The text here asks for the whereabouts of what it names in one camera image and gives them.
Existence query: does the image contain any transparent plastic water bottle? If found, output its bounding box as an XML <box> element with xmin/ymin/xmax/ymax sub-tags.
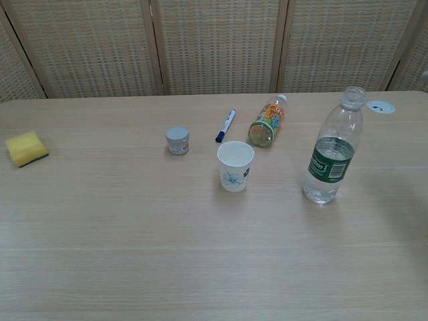
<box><xmin>302</xmin><ymin>86</ymin><xmax>368</xmax><ymax>205</ymax></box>

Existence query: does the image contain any small white paper cup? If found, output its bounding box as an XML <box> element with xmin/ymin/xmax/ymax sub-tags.
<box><xmin>217</xmin><ymin>140</ymin><xmax>255</xmax><ymax>193</ymax></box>

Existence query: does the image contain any cartoon label juice bottle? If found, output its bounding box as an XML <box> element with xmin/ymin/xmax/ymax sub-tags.
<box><xmin>247</xmin><ymin>94</ymin><xmax>290</xmax><ymax>148</ymax></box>

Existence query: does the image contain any blue whiteboard marker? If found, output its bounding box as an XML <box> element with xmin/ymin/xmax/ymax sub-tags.
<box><xmin>215</xmin><ymin>109</ymin><xmax>238</xmax><ymax>144</ymax></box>

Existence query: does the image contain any small jar with grey lid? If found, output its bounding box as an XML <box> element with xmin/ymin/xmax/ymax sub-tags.
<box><xmin>165</xmin><ymin>126</ymin><xmax>191</xmax><ymax>156</ymax></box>

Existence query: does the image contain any woven folding screen panel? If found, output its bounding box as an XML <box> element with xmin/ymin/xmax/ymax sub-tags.
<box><xmin>0</xmin><ymin>6</ymin><xmax>47</xmax><ymax>103</ymax></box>
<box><xmin>276</xmin><ymin>0</ymin><xmax>423</xmax><ymax>94</ymax></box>
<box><xmin>149</xmin><ymin>0</ymin><xmax>287</xmax><ymax>96</ymax></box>
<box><xmin>384</xmin><ymin>0</ymin><xmax>428</xmax><ymax>93</ymax></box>
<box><xmin>1</xmin><ymin>0</ymin><xmax>167</xmax><ymax>100</ymax></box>

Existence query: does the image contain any yellow sponge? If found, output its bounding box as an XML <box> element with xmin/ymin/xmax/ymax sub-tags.
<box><xmin>4</xmin><ymin>130</ymin><xmax>50</xmax><ymax>169</ymax></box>

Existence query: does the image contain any white table cable grommet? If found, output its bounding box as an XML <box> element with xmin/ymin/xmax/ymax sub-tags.
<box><xmin>366</xmin><ymin>100</ymin><xmax>397</xmax><ymax>115</ymax></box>

